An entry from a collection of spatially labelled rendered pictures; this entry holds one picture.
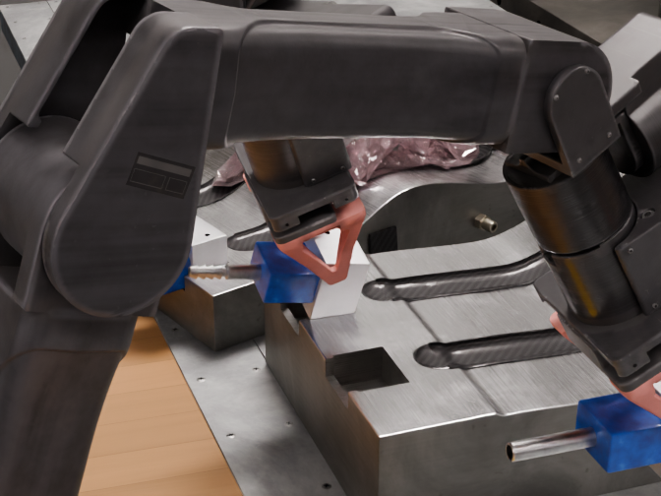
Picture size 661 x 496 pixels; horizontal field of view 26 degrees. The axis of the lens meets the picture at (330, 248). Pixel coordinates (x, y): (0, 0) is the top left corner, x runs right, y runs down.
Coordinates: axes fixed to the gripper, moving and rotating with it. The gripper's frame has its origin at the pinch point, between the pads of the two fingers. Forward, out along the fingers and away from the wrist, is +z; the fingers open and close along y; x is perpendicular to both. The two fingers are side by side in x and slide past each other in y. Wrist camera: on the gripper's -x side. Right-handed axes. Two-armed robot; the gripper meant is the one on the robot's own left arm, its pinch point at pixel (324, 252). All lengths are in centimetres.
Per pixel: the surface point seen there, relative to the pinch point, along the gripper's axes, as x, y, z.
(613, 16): -61, 85, 55
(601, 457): -8.8, -29.4, -2.2
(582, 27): -54, 82, 52
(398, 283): -5.0, 1.6, 7.6
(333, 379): 3.3, -9.1, 3.6
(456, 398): -3.8, -16.0, 3.0
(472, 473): -2.7, -19.5, 6.9
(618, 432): -10.0, -29.7, -4.0
